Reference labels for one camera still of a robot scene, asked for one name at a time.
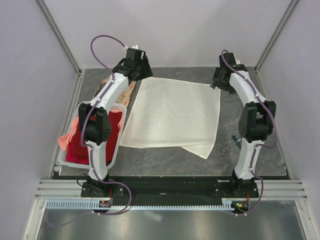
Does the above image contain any white cloth napkin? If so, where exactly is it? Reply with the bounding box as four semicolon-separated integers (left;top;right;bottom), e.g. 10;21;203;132
120;77;221;159

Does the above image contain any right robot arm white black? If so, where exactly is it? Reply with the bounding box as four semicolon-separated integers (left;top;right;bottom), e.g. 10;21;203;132
211;49;276;197

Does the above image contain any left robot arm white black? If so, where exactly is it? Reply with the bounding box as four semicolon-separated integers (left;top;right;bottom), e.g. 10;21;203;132
78;47;153;197

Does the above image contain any floral beige eye mask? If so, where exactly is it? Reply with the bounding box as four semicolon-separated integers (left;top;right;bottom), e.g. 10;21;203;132
93;75;136;107

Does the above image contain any white plastic basket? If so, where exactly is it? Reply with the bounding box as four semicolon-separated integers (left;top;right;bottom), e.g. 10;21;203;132
57;103;127;170

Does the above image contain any pink cloth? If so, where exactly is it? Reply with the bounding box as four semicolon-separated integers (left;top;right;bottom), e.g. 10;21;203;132
57;116;79;152

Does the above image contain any red cloth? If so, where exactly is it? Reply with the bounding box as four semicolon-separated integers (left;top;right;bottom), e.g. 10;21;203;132
65;110;123;165

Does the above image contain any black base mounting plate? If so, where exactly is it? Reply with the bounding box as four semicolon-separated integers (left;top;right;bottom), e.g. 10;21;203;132
53;174;258;201

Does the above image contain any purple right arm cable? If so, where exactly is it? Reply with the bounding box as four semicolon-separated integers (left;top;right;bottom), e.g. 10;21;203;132
221;49;278;216

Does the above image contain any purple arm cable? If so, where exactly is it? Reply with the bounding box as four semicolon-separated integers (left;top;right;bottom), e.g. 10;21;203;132
221;49;278;216
81;35;130;186

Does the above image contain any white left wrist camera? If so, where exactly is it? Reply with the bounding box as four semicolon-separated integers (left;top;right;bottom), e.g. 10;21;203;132
130;44;140;50

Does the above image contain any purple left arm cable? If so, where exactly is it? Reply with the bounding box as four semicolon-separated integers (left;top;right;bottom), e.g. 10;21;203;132
81;35;130;186

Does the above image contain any green handled wooden spoon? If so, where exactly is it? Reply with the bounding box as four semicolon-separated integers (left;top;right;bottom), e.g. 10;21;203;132
231;135;242;149

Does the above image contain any white slotted cable duct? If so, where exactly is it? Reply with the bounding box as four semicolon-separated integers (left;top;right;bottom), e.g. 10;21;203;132
45;199;249;211

